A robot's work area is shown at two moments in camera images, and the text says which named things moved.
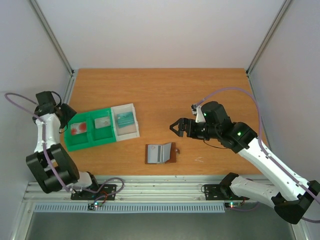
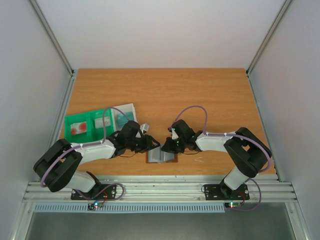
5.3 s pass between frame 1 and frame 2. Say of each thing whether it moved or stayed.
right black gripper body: moved
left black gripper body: moved
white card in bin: stayed
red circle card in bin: stayed
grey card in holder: stayed
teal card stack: stayed
